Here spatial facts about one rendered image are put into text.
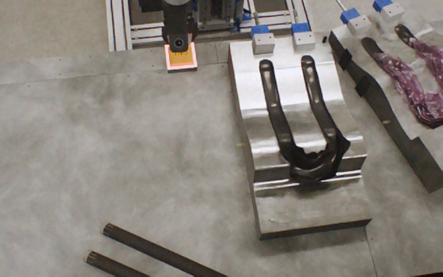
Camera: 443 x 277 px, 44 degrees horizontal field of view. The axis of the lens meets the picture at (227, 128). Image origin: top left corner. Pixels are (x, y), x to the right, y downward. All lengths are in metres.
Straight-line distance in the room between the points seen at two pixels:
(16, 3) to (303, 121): 1.78
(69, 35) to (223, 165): 1.41
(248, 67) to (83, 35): 1.33
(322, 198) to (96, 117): 0.60
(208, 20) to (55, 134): 0.91
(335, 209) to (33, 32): 1.76
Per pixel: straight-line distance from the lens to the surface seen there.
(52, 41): 2.60
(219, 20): 2.13
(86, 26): 2.61
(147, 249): 1.23
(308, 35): 1.43
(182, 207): 1.31
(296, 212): 1.27
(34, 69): 1.54
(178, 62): 1.46
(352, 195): 1.31
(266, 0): 2.41
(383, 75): 1.44
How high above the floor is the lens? 2.05
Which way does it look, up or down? 63 degrees down
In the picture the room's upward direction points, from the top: 6 degrees clockwise
